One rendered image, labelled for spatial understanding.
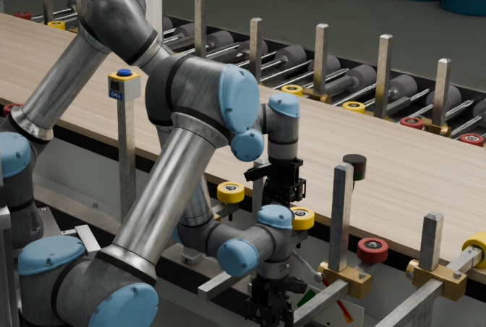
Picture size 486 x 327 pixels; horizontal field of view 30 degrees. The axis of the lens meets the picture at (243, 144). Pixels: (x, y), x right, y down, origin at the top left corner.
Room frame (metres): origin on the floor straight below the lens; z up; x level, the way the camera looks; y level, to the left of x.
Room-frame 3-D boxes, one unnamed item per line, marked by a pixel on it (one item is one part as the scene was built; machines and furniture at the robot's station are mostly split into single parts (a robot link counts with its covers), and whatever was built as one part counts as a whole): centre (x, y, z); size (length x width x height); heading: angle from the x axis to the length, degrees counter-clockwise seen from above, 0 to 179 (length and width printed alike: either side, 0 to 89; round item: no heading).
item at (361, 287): (2.01, -0.27, 0.84); 0.13 x 0.06 x 0.05; 52
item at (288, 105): (2.04, -0.09, 1.27); 0.09 x 0.08 x 0.11; 95
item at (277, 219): (1.73, -0.07, 1.12); 0.09 x 0.08 x 0.11; 144
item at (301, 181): (2.04, -0.10, 1.11); 0.09 x 0.08 x 0.12; 52
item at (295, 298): (2.02, -0.21, 0.75); 0.26 x 0.01 x 0.10; 52
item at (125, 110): (2.50, 0.35, 0.92); 0.05 x 0.04 x 0.45; 52
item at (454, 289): (1.86, -0.46, 0.94); 0.13 x 0.06 x 0.05; 52
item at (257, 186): (2.18, -0.05, 0.86); 0.03 x 0.03 x 0.48; 52
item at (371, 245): (2.08, -0.35, 0.85); 0.08 x 0.08 x 0.11
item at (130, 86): (2.49, 0.35, 1.18); 0.07 x 0.07 x 0.08; 52
